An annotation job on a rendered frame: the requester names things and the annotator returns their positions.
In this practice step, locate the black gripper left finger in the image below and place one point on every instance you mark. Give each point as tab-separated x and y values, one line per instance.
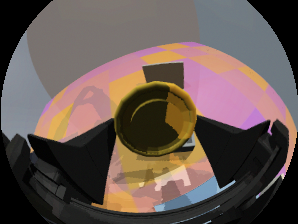
84	160

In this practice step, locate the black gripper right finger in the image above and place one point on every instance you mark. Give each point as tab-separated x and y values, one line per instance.
227	147

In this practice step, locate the light blue square mat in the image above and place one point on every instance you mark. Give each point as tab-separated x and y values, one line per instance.
202	191

